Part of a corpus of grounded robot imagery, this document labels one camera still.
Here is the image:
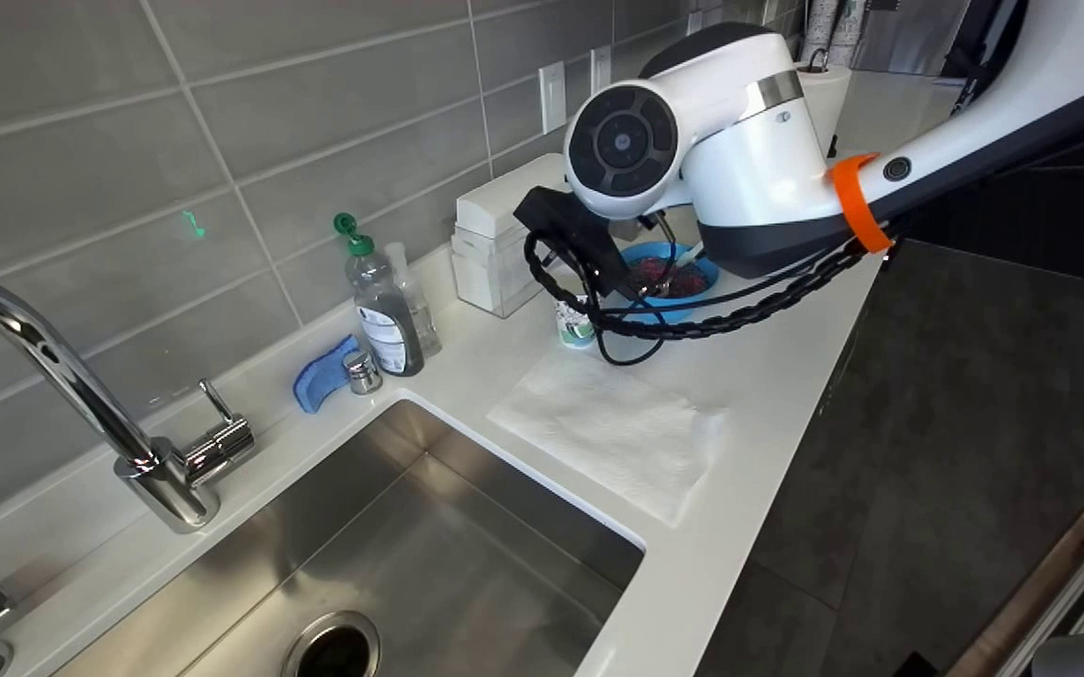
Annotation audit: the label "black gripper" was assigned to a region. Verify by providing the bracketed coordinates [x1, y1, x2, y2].
[513, 184, 632, 305]

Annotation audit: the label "small metal cup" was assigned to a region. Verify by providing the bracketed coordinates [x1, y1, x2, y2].
[342, 347, 387, 400]

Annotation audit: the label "coloured gravel pebbles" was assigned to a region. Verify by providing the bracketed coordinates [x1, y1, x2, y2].
[635, 253, 711, 301]

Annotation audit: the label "white paper towel sheet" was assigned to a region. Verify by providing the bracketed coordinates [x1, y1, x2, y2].
[482, 337, 734, 531]

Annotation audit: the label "green capped dish soap bottle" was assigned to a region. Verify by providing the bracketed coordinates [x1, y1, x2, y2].
[332, 210, 430, 383]

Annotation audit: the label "blue sponge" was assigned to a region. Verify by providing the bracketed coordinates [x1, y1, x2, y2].
[290, 332, 367, 418]

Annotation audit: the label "stainless steel sink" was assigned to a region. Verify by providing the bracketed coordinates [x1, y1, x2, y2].
[58, 394, 650, 677]

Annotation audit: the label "tall chrome faucet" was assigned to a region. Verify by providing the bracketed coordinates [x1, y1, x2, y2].
[0, 264, 260, 540]

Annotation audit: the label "white wall outlet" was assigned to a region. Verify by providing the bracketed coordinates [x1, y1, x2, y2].
[583, 43, 618, 113]
[533, 61, 571, 138]

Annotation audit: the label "black braided cable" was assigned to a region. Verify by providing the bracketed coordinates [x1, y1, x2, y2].
[519, 210, 872, 372]

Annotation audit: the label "narrow orange arm strap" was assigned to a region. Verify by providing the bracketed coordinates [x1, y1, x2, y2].
[828, 151, 898, 261]

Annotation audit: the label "wooden frame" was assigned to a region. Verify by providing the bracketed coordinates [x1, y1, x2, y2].
[943, 498, 1084, 677]

